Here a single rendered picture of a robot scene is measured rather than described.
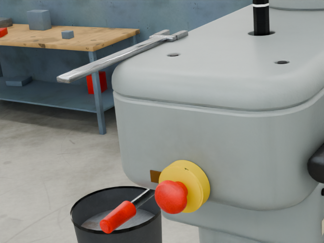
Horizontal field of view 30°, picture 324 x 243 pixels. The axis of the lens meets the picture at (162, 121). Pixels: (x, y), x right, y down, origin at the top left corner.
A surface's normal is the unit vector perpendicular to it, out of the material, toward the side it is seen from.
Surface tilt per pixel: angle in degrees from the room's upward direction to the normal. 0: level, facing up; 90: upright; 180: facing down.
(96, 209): 86
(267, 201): 99
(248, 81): 27
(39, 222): 0
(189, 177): 90
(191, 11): 90
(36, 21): 90
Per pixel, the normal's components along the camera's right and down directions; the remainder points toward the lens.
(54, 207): -0.09, -0.94
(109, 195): 0.21, 0.25
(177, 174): -0.54, 0.33
